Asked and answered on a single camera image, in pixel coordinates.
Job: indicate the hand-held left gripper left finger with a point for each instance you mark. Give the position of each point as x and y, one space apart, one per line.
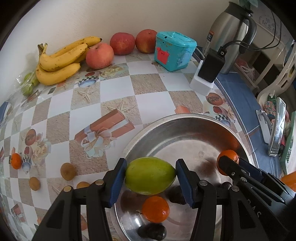
118 183

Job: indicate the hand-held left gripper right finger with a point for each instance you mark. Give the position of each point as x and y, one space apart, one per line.
185 183

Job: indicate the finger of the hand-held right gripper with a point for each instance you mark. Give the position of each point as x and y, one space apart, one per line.
231 168
252 168

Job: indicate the orange tangerine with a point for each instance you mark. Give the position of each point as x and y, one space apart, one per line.
16 161
155 209
231 155

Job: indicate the green mango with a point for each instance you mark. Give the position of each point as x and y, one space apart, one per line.
150 176

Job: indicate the brown longan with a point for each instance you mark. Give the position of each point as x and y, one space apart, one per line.
34 183
83 185
68 171

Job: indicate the large steel bowl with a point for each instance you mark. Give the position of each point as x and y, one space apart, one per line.
185 143

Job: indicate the grey phone stand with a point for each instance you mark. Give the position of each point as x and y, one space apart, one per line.
263 127

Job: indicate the smartphone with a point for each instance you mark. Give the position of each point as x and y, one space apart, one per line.
277 127

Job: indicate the white plastic lattice chair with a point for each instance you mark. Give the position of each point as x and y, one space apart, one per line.
277 83

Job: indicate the checkered printed tablecloth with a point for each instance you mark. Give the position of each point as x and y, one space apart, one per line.
115 88

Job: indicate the plastic bag with red contents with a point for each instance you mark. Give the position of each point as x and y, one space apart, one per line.
247 69

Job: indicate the black power adapter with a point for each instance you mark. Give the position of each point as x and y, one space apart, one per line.
211 66

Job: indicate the white wooden shelf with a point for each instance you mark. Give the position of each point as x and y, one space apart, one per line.
266 62

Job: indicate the yellow banana bunch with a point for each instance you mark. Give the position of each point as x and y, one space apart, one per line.
57 76

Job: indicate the pale pink apple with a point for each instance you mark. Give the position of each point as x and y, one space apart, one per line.
100 56

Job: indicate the clear bag of green limes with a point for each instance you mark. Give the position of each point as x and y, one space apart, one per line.
29 89

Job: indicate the teal toy box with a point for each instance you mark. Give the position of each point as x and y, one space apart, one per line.
173 51

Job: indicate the red apple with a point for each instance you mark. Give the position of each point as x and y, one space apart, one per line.
146 41
122 43

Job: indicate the steel thermos jug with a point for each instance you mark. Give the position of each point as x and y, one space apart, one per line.
227 25

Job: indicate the white printed board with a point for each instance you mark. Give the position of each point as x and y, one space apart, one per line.
268 23

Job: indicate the teal cloth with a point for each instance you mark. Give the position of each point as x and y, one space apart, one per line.
248 2

